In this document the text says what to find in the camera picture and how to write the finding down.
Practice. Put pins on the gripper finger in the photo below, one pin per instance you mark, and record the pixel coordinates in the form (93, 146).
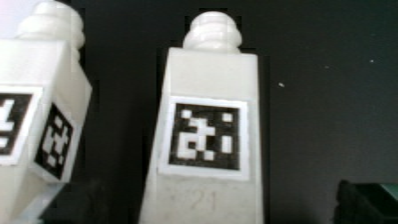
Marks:
(367, 203)

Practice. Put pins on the white table leg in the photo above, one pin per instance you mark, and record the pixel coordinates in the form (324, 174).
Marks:
(204, 184)
(45, 94)

